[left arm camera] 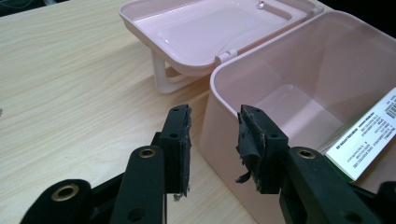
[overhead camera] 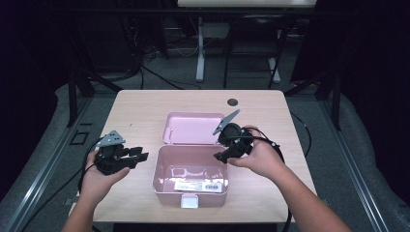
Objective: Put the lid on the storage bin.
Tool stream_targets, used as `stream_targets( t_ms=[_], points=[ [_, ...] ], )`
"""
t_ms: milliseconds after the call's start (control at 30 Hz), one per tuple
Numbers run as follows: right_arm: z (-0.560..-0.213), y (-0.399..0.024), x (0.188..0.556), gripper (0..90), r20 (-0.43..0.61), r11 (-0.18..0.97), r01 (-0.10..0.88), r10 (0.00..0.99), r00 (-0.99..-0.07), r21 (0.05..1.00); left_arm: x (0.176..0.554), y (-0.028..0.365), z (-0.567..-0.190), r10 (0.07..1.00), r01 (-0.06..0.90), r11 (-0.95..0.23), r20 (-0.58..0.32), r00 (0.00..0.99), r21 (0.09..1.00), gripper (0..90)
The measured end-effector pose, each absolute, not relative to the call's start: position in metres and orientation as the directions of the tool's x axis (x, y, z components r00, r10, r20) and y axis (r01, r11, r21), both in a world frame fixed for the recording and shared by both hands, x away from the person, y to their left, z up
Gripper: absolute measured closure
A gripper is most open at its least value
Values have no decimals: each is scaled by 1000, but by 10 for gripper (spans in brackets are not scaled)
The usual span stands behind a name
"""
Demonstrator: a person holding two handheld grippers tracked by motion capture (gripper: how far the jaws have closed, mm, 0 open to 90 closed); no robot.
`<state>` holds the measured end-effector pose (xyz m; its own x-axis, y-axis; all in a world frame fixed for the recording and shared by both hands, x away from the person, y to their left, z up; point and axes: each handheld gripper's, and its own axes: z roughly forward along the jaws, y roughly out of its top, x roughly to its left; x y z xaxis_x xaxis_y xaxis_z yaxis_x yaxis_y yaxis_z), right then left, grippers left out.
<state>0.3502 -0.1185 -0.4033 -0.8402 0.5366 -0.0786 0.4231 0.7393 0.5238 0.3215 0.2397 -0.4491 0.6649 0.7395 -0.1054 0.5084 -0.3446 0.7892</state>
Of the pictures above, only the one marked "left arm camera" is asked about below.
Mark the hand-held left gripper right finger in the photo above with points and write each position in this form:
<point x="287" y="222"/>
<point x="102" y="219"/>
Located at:
<point x="264" y="146"/>

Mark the pink storage box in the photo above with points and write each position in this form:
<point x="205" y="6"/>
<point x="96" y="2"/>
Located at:
<point x="311" y="71"/>

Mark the white green medicine box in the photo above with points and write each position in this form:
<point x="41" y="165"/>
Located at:
<point x="367" y="137"/>

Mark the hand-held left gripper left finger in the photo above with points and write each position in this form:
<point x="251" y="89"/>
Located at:
<point x="176" y="149"/>

